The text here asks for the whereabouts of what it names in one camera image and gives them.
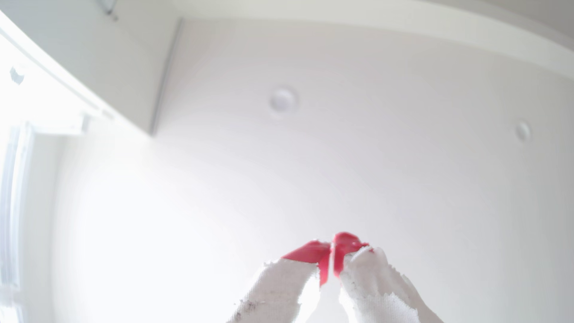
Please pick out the round white ceiling light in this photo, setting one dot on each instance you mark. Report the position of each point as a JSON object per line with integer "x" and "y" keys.
{"x": 282, "y": 99}
{"x": 522, "y": 131}

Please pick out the white curtain rail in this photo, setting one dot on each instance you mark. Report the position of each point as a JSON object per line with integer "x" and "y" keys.
{"x": 49, "y": 89}

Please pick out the white cloth-wrapped gripper finger with red tip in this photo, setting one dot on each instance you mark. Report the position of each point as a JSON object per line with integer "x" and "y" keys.
{"x": 372, "y": 282}
{"x": 278, "y": 287}

